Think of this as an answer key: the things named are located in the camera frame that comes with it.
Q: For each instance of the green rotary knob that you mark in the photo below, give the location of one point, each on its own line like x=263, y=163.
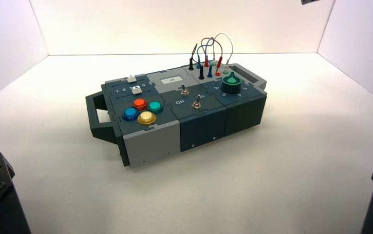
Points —
x=232, y=84

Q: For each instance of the yellow push button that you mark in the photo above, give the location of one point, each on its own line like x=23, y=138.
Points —
x=146, y=117

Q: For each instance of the small white display window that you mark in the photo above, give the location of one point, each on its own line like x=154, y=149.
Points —
x=172, y=80

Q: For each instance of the dark teal grey control box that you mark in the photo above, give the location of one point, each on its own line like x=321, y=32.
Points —
x=202, y=124

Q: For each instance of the white slider knob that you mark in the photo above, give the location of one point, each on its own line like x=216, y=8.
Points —
x=131, y=79
x=136, y=90

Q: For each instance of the small metal toggle switch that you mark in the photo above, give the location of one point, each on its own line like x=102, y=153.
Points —
x=197, y=102
x=183, y=90

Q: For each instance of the teal push button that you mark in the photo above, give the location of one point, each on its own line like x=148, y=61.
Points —
x=155, y=107

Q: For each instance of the blue push button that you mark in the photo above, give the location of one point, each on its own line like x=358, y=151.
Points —
x=130, y=113

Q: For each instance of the dark overhead fixture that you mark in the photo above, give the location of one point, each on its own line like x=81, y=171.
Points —
x=309, y=1

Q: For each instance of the orange push button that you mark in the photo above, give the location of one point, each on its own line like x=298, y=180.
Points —
x=139, y=104

